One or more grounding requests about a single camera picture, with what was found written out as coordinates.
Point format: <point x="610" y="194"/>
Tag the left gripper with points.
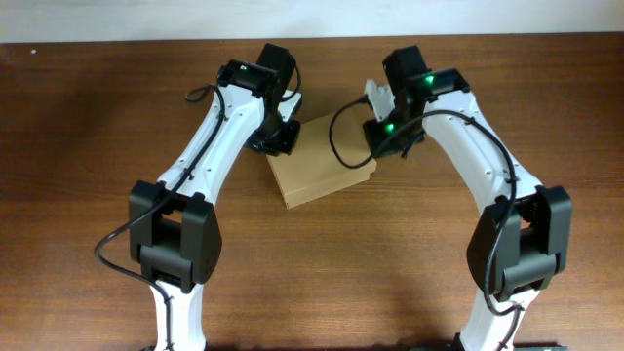
<point x="288" y="141"/>

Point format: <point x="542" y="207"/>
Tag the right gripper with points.
<point x="378" y="145"/>

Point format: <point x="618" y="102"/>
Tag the brown cardboard box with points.
<point x="315" y="167"/>

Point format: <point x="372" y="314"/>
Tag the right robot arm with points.
<point x="520" y="242"/>

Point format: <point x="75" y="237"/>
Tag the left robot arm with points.
<point x="175" y="238"/>

